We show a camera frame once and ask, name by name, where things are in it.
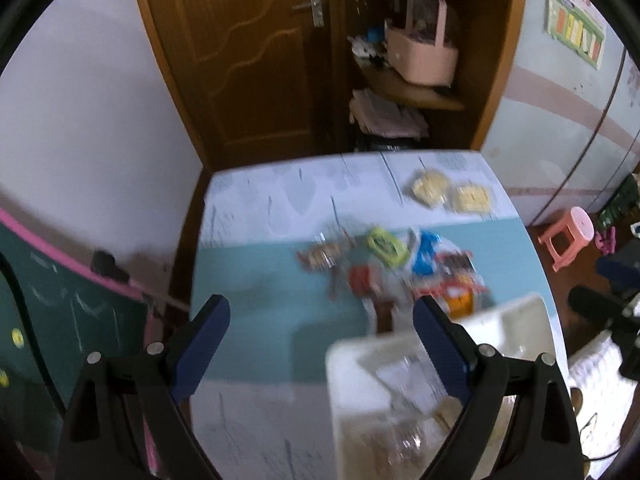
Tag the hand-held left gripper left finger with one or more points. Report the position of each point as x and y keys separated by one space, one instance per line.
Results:
x=200 y=350

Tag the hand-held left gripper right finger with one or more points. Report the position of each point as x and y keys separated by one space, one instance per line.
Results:
x=440 y=345

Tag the clear wrapper snack packet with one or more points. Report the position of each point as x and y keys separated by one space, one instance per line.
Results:
x=405 y=375

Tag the white plastic bin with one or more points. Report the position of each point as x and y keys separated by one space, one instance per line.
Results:
x=520 y=325

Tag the dark striped snack packet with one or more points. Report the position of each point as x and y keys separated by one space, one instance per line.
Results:
x=456 y=263

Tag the blue snack packet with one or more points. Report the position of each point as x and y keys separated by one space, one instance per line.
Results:
x=426 y=255

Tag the red snack packet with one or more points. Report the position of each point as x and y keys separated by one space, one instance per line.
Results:
x=364 y=281

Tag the green snack packet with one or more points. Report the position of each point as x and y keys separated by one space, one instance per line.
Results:
x=386 y=246

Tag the yellow snack packet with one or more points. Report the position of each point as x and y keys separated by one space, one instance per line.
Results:
x=472 y=199
x=430 y=187

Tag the black clip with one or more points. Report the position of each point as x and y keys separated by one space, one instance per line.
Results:
x=107 y=264

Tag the white ribbed rack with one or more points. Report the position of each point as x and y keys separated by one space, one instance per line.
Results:
x=597 y=385

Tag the black exercise equipment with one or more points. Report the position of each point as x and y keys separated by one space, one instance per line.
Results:
x=600 y=305

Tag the pink plastic stool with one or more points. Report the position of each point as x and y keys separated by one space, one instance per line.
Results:
x=570 y=232

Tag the pink slippers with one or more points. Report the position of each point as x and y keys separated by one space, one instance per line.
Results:
x=606 y=242

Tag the green crate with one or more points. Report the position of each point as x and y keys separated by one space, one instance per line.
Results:
x=617 y=205

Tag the pile of folded cloths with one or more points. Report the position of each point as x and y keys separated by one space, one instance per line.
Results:
x=385 y=115

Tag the wooden shelf cabinet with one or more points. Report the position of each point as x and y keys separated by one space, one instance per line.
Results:
x=480 y=60

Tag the pink basket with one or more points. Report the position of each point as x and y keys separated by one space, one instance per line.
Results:
x=422 y=57

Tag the wooden door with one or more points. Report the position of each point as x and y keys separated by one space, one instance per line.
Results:
x=225 y=60

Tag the small toys on shelf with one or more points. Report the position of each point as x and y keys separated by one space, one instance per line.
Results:
x=367 y=45

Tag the green chalkboard with pink frame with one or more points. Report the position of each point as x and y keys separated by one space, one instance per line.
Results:
x=60 y=310

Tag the grey wall pipe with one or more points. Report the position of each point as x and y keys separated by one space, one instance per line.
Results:
x=590 y=145

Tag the wall poster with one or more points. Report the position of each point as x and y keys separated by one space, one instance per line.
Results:
x=575 y=20

